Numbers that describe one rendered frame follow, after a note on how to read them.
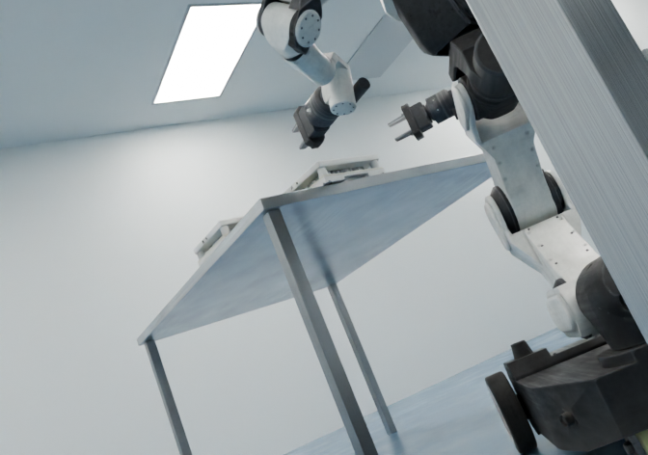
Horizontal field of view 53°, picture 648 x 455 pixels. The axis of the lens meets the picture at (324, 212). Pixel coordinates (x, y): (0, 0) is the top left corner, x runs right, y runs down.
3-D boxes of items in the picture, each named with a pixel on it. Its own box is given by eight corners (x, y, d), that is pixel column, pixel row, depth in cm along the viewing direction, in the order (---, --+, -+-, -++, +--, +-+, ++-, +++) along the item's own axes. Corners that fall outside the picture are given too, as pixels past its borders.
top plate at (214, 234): (194, 254, 219) (192, 249, 220) (256, 241, 234) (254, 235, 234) (221, 226, 201) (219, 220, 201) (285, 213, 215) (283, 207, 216)
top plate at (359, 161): (278, 203, 202) (276, 198, 203) (336, 194, 218) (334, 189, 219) (319, 167, 184) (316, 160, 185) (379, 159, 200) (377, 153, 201)
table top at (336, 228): (138, 346, 290) (136, 338, 291) (334, 285, 352) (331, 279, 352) (263, 209, 171) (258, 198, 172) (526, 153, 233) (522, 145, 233)
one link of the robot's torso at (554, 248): (657, 284, 133) (547, 155, 169) (566, 322, 135) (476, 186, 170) (658, 326, 143) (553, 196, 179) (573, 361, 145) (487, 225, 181)
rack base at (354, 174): (283, 218, 201) (281, 211, 202) (341, 207, 217) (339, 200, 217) (326, 182, 183) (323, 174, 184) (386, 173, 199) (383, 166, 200)
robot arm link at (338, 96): (313, 123, 162) (333, 98, 152) (308, 88, 166) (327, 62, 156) (353, 128, 167) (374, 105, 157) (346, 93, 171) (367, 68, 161)
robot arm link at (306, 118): (283, 111, 174) (300, 86, 165) (312, 106, 179) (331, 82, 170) (300, 150, 171) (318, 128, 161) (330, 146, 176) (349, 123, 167)
